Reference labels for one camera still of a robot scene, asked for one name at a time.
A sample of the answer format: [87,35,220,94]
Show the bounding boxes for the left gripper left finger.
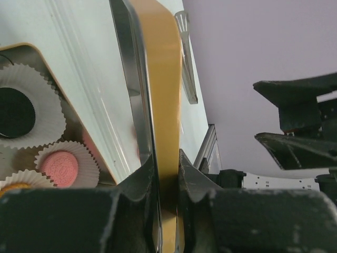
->
[1,157,158,252]

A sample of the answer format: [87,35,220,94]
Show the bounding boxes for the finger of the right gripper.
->
[253,73,336,108]
[255,133,336,170]

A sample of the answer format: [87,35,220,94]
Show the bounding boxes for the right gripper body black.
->
[279,98,336,142]

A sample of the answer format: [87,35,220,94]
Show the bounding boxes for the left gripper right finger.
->
[179,151,336,252]

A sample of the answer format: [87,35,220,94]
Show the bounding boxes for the pink sandwich cookie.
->
[40,151,79,188]

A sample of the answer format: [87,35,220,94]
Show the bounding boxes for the orange round biscuit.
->
[0,182,32,197]

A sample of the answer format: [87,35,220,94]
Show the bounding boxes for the metal tongs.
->
[174,10,198,104]

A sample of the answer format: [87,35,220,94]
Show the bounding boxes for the silver tin lid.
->
[110,1,182,252]

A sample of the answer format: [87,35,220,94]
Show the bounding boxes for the black sandwich cookie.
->
[1,87,36,139]

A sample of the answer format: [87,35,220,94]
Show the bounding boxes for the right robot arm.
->
[205,73,336,192]

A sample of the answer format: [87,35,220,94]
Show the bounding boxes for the white paper cup near-right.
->
[34,141,100,188]

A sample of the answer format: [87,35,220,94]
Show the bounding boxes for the white paper cup near-left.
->
[1,170,56,189]

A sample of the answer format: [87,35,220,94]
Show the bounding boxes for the gold cookie tin box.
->
[1,45,116,187]

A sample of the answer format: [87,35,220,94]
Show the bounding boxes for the white paper cup far-right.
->
[1,64,66,149]

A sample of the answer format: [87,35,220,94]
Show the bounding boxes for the clear plastic tray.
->
[45,1,140,182]

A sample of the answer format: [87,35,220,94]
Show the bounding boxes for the aluminium frame rail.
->
[193,124,222,174]

